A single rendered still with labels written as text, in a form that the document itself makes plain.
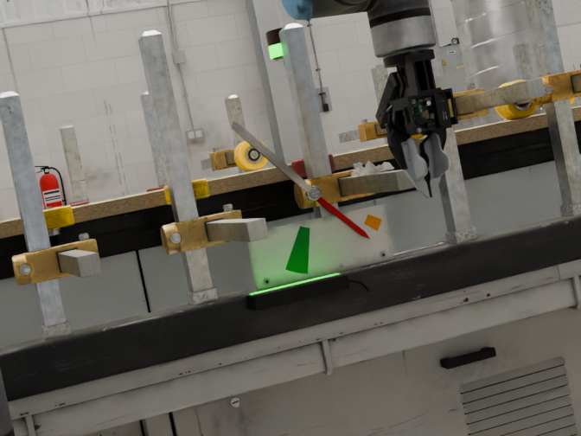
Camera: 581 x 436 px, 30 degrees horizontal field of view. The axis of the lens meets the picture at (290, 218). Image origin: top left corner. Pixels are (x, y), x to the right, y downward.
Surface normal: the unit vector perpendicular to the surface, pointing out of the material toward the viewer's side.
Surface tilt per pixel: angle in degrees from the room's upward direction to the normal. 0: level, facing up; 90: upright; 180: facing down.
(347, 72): 90
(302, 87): 90
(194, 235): 90
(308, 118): 90
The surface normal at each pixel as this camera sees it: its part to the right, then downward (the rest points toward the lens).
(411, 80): -0.93, 0.20
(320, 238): 0.31, -0.01
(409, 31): 0.09, 0.04
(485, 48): -0.56, 0.15
